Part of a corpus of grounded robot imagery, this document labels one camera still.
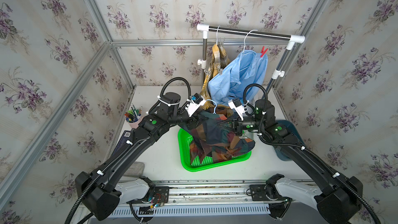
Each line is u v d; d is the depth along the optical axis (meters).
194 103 0.57
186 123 0.61
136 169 0.78
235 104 0.59
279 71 0.72
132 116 0.90
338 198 0.37
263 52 0.78
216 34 0.63
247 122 0.60
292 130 0.91
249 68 0.79
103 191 0.37
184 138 0.90
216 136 0.68
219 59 0.70
